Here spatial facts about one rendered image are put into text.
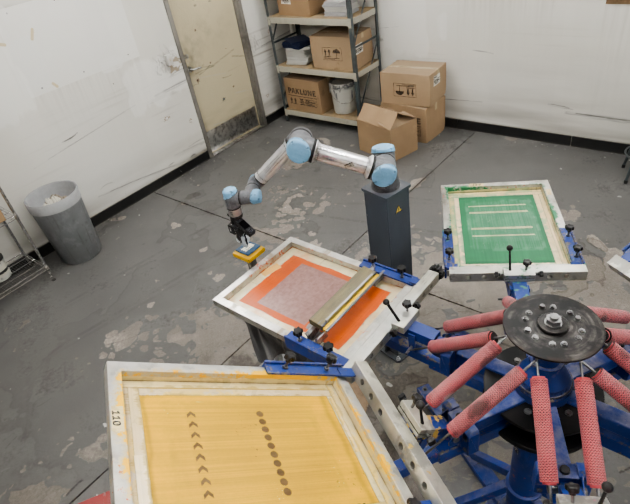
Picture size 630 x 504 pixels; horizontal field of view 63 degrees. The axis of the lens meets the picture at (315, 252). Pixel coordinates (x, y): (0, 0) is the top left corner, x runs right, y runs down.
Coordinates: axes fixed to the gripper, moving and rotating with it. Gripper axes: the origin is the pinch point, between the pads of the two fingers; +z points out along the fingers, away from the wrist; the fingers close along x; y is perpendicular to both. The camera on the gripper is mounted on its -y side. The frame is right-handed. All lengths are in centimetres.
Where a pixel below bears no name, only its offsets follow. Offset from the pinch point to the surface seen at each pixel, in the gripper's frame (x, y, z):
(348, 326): 20, -83, 3
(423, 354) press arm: 14, -116, 7
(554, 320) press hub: 13, -163, -36
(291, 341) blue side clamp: 42, -70, -2
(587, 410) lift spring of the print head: 31, -179, -23
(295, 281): 7.8, -41.5, 2.7
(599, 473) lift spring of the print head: 43, -187, -15
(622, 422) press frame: 14, -188, -4
